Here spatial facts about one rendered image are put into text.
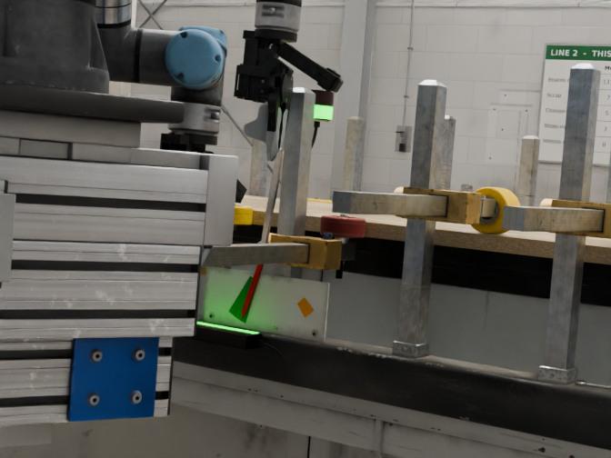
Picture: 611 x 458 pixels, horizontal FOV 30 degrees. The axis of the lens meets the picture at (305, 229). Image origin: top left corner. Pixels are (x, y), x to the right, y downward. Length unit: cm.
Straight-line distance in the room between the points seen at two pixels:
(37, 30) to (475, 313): 116
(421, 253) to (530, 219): 41
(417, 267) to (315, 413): 33
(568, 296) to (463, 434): 29
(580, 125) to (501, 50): 766
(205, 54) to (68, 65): 50
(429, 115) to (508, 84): 751
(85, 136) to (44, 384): 24
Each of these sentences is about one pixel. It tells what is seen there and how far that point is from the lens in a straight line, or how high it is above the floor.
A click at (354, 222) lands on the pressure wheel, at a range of 200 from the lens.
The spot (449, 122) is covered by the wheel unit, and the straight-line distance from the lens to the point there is 302.
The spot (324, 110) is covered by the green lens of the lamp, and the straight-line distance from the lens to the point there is 198.
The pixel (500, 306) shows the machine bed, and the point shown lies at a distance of 200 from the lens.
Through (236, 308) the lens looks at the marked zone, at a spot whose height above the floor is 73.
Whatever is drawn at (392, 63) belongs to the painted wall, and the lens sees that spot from 969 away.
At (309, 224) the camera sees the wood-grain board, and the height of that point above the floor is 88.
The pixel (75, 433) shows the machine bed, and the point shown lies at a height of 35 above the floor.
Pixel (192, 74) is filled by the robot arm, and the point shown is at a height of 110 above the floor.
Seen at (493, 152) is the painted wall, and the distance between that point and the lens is 932.
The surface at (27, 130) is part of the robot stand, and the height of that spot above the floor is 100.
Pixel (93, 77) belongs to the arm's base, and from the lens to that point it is 107.
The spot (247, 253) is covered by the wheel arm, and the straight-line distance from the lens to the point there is 178.
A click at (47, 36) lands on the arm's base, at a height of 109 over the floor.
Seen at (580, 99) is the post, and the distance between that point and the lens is 172.
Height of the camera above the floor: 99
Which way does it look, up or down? 3 degrees down
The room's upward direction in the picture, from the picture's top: 4 degrees clockwise
